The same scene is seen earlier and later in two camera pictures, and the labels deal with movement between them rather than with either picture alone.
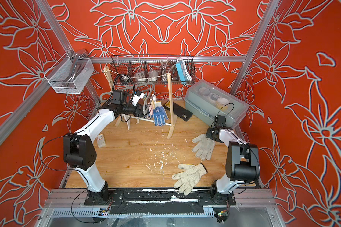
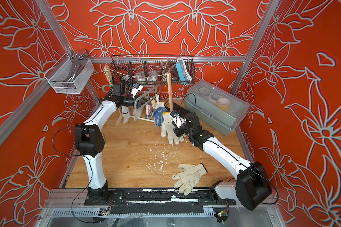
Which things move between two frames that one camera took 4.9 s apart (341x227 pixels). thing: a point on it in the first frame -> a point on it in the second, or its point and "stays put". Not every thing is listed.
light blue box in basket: [182, 72] stays put
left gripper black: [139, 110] -> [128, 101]
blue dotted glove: [159, 114] stays put
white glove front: [188, 177] stays put
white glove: [204, 149] -> [167, 129]
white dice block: [141, 74] stays put
